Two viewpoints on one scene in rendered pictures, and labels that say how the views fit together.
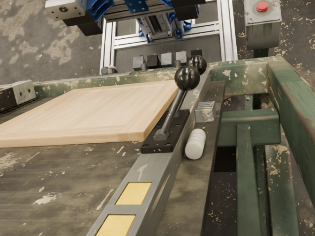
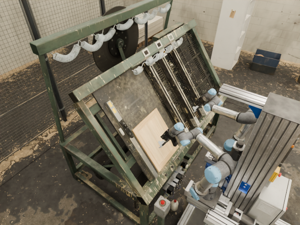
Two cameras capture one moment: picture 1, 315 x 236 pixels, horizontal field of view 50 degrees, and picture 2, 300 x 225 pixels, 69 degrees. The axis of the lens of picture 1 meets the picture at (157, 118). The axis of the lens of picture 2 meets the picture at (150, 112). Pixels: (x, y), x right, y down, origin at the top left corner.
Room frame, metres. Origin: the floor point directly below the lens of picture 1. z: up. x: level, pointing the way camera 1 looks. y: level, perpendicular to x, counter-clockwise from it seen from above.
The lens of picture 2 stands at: (0.45, -1.50, 2.94)
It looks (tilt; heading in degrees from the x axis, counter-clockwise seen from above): 41 degrees down; 90
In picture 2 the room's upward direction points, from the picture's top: straight up
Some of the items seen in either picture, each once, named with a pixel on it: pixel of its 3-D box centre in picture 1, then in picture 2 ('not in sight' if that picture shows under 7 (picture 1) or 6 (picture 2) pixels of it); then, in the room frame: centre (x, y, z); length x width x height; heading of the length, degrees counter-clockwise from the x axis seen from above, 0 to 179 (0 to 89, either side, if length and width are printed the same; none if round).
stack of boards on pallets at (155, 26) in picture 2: not in sight; (128, 33); (-0.20, 5.27, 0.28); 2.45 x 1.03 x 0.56; 56
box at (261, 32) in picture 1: (261, 23); (162, 207); (0.58, -0.52, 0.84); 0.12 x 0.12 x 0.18; 55
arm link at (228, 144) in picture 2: not in sight; (229, 146); (1.28, -0.06, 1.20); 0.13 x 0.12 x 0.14; 43
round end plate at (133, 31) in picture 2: not in sight; (119, 43); (0.09, 0.98, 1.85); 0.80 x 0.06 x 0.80; 55
